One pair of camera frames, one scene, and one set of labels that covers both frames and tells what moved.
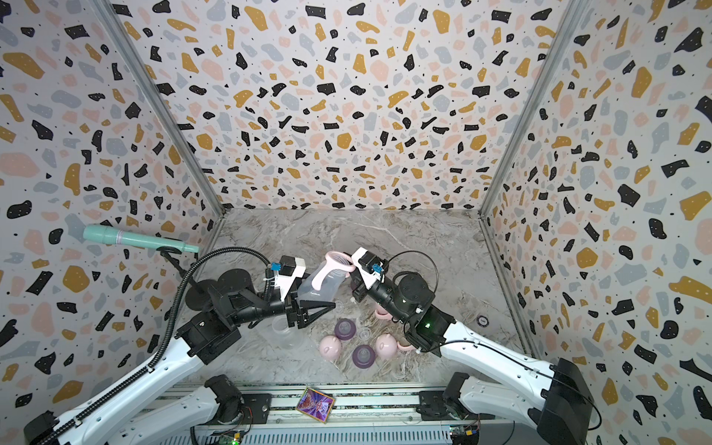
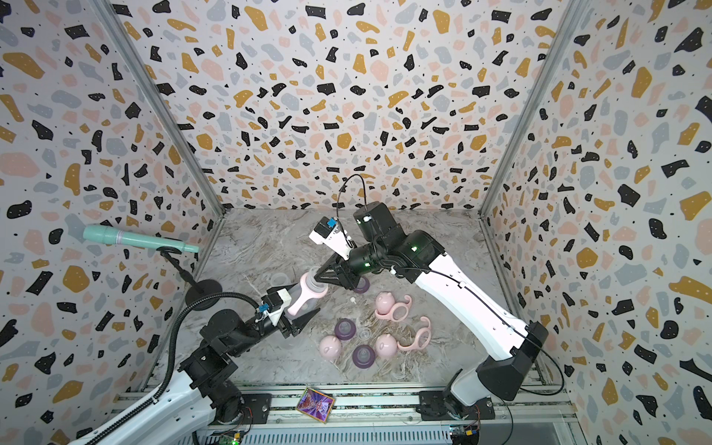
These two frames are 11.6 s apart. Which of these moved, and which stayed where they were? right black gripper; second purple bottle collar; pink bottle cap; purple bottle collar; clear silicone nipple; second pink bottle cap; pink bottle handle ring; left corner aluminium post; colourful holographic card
Moved: pink bottle handle ring; right black gripper; purple bottle collar
Stayed: colourful holographic card; clear silicone nipple; left corner aluminium post; second pink bottle cap; pink bottle cap; second purple bottle collar
